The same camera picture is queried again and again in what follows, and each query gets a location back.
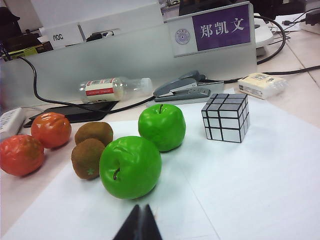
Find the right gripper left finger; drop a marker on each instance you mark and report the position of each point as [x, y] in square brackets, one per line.
[131, 230]

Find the white monitor back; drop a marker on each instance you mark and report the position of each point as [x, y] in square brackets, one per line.
[100, 12]

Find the silver mirror puzzle cube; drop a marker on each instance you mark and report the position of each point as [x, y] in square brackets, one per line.
[225, 120]

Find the clear bottle with red label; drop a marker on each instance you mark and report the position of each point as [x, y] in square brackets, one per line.
[100, 88]

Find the white round device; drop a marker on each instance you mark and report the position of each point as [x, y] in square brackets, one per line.
[262, 35]

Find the grey stapler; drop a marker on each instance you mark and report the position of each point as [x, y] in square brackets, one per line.
[175, 87]

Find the white tissue pack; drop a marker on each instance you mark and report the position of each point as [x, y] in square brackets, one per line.
[260, 85]

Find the white paper sheet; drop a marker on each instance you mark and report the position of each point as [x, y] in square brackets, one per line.
[250, 175]
[75, 205]

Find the white power adapter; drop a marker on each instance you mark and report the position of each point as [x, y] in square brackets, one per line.
[10, 120]

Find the black plug adapter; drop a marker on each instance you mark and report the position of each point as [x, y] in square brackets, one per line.
[312, 17]

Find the green toy apple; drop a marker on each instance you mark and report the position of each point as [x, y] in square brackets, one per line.
[162, 127]
[135, 170]

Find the brown kiwi with green star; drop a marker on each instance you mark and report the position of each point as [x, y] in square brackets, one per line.
[85, 157]

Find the frosted glass desk partition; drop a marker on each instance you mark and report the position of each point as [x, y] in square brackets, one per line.
[62, 70]

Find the purple and white name plate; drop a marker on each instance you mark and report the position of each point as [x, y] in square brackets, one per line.
[220, 27]

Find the orange toy fruit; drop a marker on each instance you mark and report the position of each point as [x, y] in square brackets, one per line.
[51, 130]
[21, 155]

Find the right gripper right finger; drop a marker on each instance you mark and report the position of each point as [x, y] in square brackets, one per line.
[151, 230]

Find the brown toy kiwi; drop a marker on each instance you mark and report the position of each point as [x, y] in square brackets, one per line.
[95, 132]

